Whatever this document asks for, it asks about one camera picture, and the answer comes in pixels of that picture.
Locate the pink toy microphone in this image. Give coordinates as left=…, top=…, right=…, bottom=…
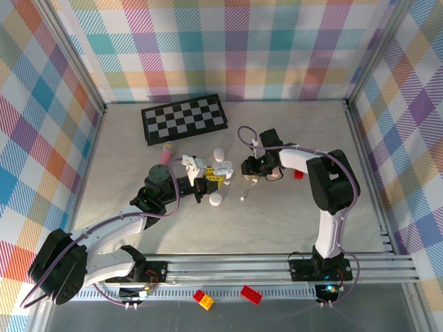
left=159, top=141, right=178, bottom=165

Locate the black and white chessboard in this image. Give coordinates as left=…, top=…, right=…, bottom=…
left=141, top=93, right=229, bottom=147

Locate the black controller board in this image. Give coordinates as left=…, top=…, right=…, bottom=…
left=118, top=286, right=156, bottom=301
left=314, top=283, right=344, bottom=304

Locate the red and yellow toy brick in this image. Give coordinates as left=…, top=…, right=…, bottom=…
left=192, top=289, right=215, bottom=309

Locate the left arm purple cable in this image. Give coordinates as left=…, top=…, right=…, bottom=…
left=19, top=157, right=186, bottom=309

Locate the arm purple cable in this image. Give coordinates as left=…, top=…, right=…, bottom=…
left=19, top=157, right=186, bottom=309
left=237, top=125, right=361, bottom=307

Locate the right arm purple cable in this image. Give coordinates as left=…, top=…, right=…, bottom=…
left=237, top=125, right=361, bottom=307

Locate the aluminium side rail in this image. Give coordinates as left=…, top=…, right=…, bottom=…
left=69, top=103, right=109, bottom=232
left=344, top=98, right=402, bottom=257

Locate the wide aluminium base rail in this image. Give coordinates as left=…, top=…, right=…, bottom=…
left=37, top=253, right=420, bottom=288

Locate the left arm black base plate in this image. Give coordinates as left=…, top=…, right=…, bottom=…
left=105, top=261, right=169, bottom=285

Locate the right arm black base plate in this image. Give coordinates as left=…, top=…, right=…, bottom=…
left=288, top=251, right=354, bottom=282

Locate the white slotted cable duct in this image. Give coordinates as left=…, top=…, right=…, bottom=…
left=54, top=288, right=318, bottom=302

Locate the aluminium frame post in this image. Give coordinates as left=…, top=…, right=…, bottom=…
left=344, top=0, right=416, bottom=108
left=33, top=0, right=108, bottom=117

